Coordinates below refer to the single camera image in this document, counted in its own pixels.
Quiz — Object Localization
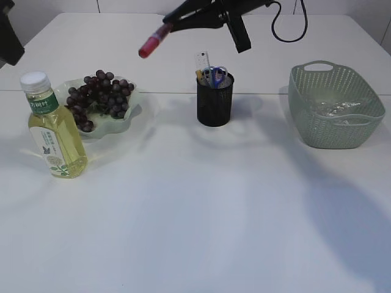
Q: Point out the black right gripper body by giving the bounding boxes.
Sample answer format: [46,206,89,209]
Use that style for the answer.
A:
[211,0,272,17]

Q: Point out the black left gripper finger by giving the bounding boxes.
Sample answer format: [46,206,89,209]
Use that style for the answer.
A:
[0,0,25,66]

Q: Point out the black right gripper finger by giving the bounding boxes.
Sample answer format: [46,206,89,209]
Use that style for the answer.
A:
[227,12,251,53]
[163,0,225,32]

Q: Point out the red crayon pen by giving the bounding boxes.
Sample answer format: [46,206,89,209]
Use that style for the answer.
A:
[138,23,173,59]

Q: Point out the blue scissors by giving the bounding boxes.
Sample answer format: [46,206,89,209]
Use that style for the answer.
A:
[210,67,228,89]

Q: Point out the clear plastic ruler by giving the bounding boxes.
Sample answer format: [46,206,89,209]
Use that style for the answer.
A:
[195,51,210,73]

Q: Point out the gold glitter pen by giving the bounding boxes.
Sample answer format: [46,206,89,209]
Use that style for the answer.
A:
[195,70,205,85]

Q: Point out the yellow tea bottle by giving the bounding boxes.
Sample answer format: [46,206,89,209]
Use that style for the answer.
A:
[20,71,88,179]

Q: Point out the purple artificial grape bunch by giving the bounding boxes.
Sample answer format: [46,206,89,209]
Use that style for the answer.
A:
[65,70,136,133]

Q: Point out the clear plastic sheet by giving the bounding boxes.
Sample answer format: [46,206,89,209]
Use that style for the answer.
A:
[312,102,362,117]

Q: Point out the pink purple scissors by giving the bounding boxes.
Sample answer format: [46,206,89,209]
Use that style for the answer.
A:
[202,68,214,89]

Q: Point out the black mesh pen holder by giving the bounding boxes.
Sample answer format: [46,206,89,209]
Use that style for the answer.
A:
[196,73,235,127]

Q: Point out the green wavy glass plate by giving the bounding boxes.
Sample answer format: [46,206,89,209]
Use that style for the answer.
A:
[54,76,140,139]

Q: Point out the green plastic woven basket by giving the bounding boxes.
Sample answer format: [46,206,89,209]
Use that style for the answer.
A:
[288,60,386,150]

